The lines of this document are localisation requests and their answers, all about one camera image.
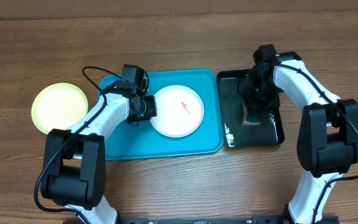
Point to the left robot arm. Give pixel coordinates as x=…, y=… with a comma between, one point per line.
x=73, y=177

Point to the white plate with stain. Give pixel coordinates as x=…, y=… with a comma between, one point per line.
x=180, y=111

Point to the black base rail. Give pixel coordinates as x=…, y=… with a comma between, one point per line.
x=253, y=220

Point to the black water tray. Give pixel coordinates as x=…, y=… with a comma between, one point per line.
x=268, y=133

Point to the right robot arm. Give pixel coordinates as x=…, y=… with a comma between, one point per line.
x=327, y=143

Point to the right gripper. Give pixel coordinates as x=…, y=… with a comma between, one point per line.
x=253, y=104

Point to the teal plastic tray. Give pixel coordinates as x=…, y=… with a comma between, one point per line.
x=142, y=141

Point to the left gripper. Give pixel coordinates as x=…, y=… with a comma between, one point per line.
x=151, y=111

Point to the green scrub sponge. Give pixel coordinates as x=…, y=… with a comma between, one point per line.
x=250, y=118

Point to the yellow-green plate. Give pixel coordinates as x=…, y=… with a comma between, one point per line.
x=58, y=106

